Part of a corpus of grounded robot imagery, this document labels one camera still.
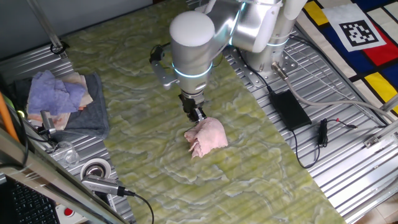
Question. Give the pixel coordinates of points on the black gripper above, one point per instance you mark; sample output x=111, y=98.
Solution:
x=189, y=105

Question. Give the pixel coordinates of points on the pink fluffy cloth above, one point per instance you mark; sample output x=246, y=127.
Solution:
x=208, y=137

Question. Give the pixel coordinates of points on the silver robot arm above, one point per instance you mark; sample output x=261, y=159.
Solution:
x=192, y=40

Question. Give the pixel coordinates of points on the beige cloth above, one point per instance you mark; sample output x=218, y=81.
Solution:
x=60, y=121

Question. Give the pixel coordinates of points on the purple fluffy cloth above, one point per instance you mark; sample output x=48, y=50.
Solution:
x=53, y=93

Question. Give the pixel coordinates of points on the colourful block pattern cloth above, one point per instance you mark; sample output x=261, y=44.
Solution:
x=382, y=53

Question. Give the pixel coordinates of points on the green marble pattern mat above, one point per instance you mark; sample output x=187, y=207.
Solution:
x=202, y=171

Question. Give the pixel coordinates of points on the black power adapter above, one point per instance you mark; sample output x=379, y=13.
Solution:
x=289, y=110

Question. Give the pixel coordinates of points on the dark grey towel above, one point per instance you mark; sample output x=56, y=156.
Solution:
x=93, y=118

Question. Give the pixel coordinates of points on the small steel bowl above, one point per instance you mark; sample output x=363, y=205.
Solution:
x=94, y=169

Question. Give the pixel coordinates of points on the grey box red button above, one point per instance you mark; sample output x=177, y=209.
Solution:
x=68, y=212

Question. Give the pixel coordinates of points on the clear acrylic rod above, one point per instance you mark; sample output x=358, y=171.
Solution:
x=46, y=28

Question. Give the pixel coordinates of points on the white paper fiducial marker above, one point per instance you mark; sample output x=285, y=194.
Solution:
x=357, y=32

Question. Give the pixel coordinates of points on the black keyboard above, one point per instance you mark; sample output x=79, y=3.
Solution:
x=31, y=207

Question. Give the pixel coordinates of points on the orange tube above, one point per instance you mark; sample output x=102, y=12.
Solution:
x=7, y=118

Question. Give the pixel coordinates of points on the aluminium profile bar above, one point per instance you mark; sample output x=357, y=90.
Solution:
x=391, y=104

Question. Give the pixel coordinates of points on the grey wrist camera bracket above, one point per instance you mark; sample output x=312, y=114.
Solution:
x=163, y=74

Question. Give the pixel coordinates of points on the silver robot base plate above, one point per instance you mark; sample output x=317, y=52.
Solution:
x=255, y=79

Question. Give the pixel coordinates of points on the silver ribbed camera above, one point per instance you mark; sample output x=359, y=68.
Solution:
x=101, y=184

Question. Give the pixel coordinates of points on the small grey camera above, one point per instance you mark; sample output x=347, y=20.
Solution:
x=47, y=119

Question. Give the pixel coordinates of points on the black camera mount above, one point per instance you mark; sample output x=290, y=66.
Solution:
x=46, y=132

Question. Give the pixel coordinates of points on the aluminium frame bar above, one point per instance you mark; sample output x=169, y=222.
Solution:
x=46, y=177

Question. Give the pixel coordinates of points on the small metal bracket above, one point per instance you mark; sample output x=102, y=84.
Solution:
x=371, y=141

